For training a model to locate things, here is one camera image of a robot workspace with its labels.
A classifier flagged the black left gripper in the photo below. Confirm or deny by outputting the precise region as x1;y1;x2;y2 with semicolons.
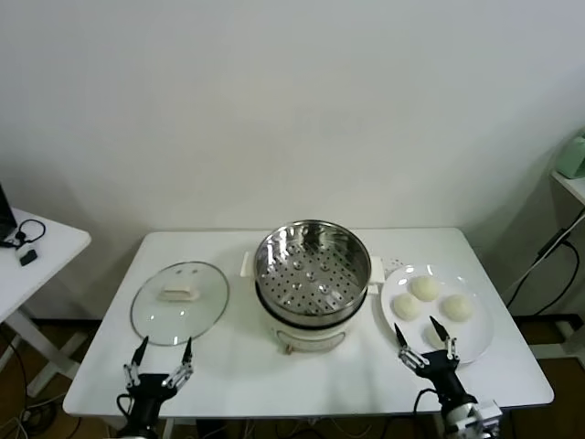
122;336;194;425

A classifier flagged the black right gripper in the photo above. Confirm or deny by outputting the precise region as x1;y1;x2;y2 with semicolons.
393;316;471;407

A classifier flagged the white steamed baozi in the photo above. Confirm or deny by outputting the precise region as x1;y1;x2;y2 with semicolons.
392;294;422;321
439;294;474;324
409;275;441;304
424;322;458;353

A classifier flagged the glass pot lid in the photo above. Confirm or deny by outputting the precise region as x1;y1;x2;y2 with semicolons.
130;260;229;348

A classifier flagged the white round plate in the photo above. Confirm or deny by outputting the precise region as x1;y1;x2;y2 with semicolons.
379;263;495;366

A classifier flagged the cream electric cooker base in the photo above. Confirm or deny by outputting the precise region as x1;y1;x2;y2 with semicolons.
253;281;381;357

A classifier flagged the white side table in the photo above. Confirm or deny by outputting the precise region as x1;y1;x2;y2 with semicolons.
0;206;92;399

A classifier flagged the black laptop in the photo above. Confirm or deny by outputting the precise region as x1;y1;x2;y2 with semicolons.
0;182;18;241

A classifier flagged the white shelf unit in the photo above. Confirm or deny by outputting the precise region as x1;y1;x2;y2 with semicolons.
532;168;585;362

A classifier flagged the pale green box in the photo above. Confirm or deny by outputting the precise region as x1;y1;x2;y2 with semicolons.
558;129;585;180

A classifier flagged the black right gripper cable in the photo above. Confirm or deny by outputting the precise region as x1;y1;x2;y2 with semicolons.
413;387;442;420

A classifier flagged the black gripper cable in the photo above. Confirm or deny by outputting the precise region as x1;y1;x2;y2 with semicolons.
413;387;442;420
116;391;136;424

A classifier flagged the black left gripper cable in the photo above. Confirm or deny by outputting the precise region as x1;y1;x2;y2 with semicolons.
116;391;136;424

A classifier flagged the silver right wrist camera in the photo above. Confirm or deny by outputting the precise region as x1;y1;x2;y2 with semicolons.
475;400;504;435

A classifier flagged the white power cable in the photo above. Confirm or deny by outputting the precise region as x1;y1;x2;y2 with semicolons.
505;226;575;303

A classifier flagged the black power cable with adapter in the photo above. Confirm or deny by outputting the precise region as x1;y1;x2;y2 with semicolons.
500;223;581;316

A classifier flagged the black looped cable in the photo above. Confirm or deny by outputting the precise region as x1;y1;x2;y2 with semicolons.
0;219;47;251

